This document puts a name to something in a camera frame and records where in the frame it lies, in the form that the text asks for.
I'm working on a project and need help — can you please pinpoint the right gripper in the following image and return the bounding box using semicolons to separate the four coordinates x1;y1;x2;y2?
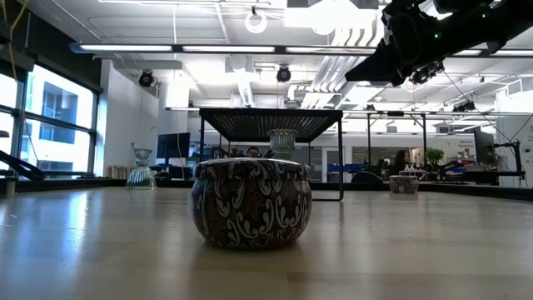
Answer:
344;0;449;88

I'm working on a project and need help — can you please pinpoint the mauve purple candle tin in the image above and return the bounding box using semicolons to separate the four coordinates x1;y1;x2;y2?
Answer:
388;174;420;194

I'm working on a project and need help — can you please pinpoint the purple jar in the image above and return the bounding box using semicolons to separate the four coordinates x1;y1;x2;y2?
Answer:
190;157;313;251

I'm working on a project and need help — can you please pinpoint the small potted office plant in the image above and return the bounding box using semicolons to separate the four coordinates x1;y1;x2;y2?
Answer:
424;147;446;171

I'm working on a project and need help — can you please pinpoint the black perforated metal shelf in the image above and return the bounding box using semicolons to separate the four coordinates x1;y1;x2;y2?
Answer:
198;107;345;203

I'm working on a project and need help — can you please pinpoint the black computer monitor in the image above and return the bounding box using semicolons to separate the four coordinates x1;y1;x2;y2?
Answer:
156;132;192;160
474;127;496;167

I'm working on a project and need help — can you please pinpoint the long linear ceiling light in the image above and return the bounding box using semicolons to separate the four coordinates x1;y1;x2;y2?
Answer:
69;41;533;58

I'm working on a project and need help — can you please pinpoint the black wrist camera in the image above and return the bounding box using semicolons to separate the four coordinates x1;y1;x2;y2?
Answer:
410;61;446;86

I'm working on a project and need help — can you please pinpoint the white ring lamp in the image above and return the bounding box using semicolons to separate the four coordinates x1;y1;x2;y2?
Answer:
244;8;268;34

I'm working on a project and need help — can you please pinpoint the black aluminium rig frame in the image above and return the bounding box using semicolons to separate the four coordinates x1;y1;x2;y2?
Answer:
0;177;533;202

